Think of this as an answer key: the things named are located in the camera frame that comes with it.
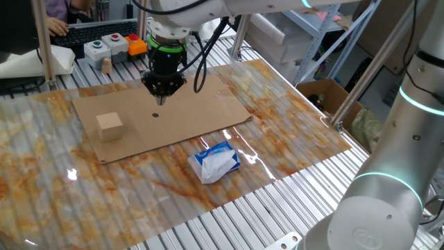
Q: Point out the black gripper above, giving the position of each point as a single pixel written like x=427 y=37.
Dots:
x=166 y=67

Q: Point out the light wooden cube block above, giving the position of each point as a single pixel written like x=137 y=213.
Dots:
x=109 y=126

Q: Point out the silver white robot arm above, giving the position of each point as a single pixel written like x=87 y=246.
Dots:
x=392 y=156

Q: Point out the person's hand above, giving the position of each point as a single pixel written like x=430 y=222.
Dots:
x=57 y=27

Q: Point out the brown cardboard sheet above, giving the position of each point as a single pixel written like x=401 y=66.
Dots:
x=194 y=111

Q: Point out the orange emergency stop box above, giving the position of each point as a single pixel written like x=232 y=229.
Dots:
x=137 y=47

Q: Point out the grey box red button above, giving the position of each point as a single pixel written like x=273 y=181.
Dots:
x=118 y=48

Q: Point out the small wooden piece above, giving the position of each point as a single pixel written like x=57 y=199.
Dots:
x=107 y=66

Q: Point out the clear tape piece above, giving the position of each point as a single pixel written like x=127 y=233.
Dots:
x=225 y=100

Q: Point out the grey box green button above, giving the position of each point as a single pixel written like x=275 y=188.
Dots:
x=97 y=53

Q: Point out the black keyboard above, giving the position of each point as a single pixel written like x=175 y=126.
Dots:
x=93 y=33

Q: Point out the blue white tissue pack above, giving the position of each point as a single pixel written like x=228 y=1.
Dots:
x=215 y=163

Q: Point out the white foam boxes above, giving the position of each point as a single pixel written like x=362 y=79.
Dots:
x=274 y=38

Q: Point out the person purple shirt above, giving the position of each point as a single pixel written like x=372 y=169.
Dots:
x=57 y=7

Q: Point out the marble pattern plastic sheet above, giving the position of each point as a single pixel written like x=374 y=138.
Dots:
x=69 y=194

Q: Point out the grey metal shelf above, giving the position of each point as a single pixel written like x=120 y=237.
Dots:
x=315 y=45

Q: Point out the black monitor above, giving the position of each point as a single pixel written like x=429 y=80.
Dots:
x=17 y=27

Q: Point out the open brown cardboard box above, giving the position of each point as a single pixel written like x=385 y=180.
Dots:
x=333 y=92

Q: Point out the olive green bag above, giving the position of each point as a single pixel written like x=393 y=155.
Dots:
x=366 y=128

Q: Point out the large brown carton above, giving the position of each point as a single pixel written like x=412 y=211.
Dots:
x=381 y=27

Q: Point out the aluminium frame post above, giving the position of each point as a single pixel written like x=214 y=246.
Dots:
x=142 y=17
x=43 y=41
x=240 y=38

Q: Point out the diagonal aluminium frame strut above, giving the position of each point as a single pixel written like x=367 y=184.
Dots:
x=374 y=66

